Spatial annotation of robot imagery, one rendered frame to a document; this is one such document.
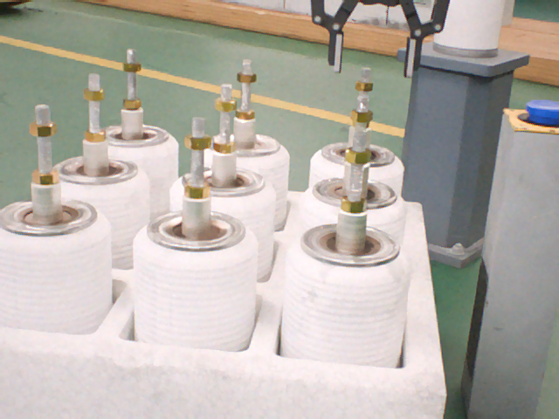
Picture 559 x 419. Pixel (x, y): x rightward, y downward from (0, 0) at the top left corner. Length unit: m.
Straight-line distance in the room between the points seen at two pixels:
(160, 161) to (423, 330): 0.33
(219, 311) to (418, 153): 0.66
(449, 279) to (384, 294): 0.60
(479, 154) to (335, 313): 0.65
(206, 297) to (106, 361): 0.08
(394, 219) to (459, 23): 0.53
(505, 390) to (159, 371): 0.40
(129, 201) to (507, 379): 0.42
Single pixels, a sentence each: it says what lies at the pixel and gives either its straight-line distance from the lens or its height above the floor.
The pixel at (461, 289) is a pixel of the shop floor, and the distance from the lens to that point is 1.17.
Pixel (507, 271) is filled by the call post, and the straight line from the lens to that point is 0.82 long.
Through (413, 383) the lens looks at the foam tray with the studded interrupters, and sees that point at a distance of 0.60.
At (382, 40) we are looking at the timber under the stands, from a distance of 2.90.
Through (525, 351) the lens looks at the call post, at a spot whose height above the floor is 0.09.
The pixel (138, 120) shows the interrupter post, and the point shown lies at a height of 0.27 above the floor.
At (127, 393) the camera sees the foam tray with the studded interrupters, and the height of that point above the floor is 0.15.
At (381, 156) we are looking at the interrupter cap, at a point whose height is 0.25.
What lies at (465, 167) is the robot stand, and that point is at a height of 0.15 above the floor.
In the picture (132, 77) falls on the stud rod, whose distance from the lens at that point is 0.86.
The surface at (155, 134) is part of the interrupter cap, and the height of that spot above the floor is 0.25.
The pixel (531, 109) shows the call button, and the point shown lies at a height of 0.33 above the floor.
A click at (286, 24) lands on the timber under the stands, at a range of 3.12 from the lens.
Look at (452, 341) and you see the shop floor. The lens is 1.03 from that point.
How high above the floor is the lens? 0.50
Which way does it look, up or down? 21 degrees down
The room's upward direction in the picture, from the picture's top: 3 degrees clockwise
